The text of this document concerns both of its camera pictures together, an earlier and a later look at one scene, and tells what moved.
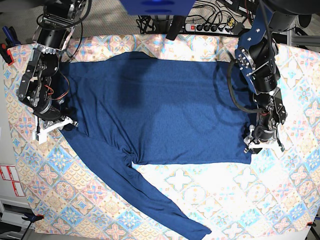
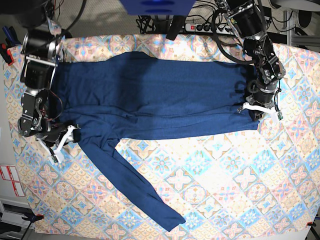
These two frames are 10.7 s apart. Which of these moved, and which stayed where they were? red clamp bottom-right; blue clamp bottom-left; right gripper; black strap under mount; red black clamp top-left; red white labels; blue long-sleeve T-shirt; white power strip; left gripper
Moved: right gripper; left gripper; blue long-sleeve T-shirt
Stayed: black strap under mount; red clamp bottom-right; red white labels; white power strip; blue clamp bottom-left; red black clamp top-left
